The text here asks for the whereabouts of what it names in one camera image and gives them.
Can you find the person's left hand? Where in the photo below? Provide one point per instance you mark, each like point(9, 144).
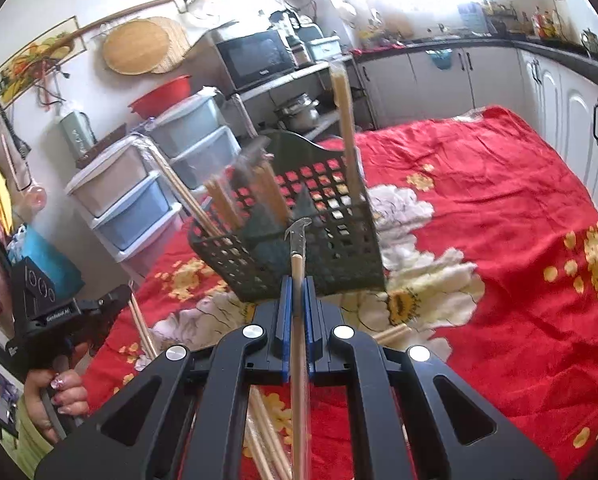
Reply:
point(69, 392)

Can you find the black kitchen countertop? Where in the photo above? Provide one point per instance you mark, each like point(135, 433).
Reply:
point(554, 51)

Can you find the blue hanging bin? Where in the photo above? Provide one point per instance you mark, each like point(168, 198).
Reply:
point(439, 59)

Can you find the black microwave oven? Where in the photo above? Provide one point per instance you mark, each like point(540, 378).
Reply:
point(254, 57)

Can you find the white base cabinet row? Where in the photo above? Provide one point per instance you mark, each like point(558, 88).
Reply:
point(489, 80)

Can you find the long wooden rolling pin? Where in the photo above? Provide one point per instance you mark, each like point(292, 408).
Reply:
point(129, 11)

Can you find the dark green plastic utensil basket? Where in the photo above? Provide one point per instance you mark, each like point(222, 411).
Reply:
point(339, 240)

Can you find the group of sauce bottles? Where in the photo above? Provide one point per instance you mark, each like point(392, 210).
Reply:
point(546, 25)

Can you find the pink plastic scoop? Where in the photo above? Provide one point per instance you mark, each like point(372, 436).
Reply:
point(34, 196)

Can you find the beige blue pink drawer tower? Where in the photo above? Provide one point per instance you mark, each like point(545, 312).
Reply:
point(114, 185)

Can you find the small steel kettle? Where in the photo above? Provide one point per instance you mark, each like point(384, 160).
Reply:
point(590, 40)

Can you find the round bamboo tray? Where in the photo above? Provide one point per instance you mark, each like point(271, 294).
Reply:
point(134, 47)

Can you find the grey green drawer tower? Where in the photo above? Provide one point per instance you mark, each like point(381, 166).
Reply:
point(189, 120)

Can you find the countertop spice rack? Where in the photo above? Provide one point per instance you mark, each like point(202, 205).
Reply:
point(484, 17)

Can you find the blue grey plastic box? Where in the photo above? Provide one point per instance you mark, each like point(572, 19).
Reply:
point(323, 48)

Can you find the red floral blanket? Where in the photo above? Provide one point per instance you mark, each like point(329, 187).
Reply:
point(479, 185)

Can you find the single chopstick pair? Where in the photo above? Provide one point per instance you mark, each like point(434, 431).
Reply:
point(297, 410)

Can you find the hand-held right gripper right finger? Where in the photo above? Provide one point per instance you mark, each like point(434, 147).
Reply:
point(309, 330)

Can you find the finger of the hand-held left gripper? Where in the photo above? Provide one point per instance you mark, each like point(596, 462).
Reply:
point(99, 330)
point(114, 297)

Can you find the black blender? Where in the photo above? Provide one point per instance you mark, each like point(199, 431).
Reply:
point(295, 40)

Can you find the red plastic basin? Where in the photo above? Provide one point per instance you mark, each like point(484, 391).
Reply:
point(164, 92)

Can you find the round woven mat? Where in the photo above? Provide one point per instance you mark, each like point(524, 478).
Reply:
point(179, 40)

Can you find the glass pot lid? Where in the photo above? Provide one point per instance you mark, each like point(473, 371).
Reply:
point(204, 8)

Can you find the blue plastic bag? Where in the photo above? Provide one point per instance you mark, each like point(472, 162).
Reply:
point(54, 255)

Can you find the pale green tall device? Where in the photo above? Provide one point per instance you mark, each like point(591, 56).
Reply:
point(76, 130)

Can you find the metal shelf rack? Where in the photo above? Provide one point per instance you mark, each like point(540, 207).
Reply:
point(299, 75)

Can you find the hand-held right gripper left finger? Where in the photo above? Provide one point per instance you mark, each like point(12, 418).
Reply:
point(286, 330)

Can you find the large fruit wall poster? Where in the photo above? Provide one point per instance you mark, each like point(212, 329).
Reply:
point(24, 60)

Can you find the bunch of chopsticks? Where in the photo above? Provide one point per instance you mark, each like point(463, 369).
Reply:
point(274, 195)

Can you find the steel cooking pot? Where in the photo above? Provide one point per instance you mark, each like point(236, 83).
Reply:
point(299, 112)

